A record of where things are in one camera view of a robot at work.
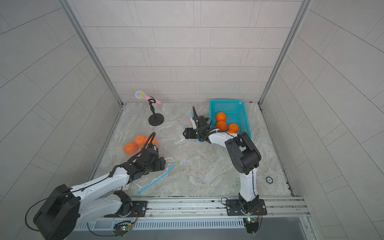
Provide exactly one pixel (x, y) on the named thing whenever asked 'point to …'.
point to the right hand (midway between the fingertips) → (188, 132)
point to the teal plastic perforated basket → (235, 113)
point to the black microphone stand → (154, 119)
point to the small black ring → (269, 182)
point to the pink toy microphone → (140, 95)
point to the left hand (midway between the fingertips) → (164, 161)
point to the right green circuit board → (251, 224)
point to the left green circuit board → (121, 229)
